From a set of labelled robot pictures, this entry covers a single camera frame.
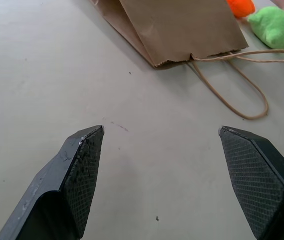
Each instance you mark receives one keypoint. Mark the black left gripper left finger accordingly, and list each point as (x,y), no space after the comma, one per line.
(64,185)

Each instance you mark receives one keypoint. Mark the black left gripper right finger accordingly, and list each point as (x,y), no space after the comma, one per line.
(256,180)

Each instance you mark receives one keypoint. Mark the brown paper bag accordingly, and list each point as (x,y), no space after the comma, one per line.
(181,30)

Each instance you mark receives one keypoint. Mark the green plush toy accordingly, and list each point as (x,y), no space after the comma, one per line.
(275,26)

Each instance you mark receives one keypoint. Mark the orange plush toy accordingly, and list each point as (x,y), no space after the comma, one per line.
(241,7)

